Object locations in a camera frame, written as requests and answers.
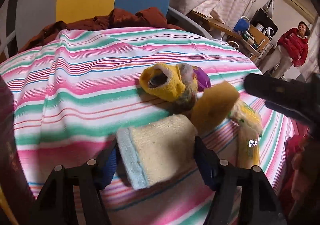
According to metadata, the cream sock with blue cuff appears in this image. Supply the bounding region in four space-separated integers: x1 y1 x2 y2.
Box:
116 114 197 190

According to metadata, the yellow sponge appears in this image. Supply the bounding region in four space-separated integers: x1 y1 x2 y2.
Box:
190 81 240 136

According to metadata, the yellow green snack packet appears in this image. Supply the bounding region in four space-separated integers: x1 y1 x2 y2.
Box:
229 99 263 169

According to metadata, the purple snack packet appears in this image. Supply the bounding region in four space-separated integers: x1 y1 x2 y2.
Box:
193 66 211 92

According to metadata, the yellow fuzzy sock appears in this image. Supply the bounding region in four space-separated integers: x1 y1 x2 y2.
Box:
139 63 198 102

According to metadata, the clear plastic bag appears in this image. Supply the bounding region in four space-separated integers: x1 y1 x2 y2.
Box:
177 63 196 85

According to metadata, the person's right hand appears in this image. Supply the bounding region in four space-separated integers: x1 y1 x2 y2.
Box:
288 137 319 224

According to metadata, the person in red jacket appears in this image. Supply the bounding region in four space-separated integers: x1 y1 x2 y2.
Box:
259 21 310 79

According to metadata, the wooden desk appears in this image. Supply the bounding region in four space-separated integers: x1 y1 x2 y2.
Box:
187 10 270 64

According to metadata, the white floor fan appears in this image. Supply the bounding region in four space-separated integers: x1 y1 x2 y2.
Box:
263 27 274 40

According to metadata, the striped pink green tablecloth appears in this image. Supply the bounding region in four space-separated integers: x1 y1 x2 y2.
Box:
1 28 295 224

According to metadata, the blue bucket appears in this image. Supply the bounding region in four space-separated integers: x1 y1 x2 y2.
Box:
233 16 250 32

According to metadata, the dark red jacket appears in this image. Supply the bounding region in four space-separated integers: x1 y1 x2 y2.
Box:
18 7 183 53

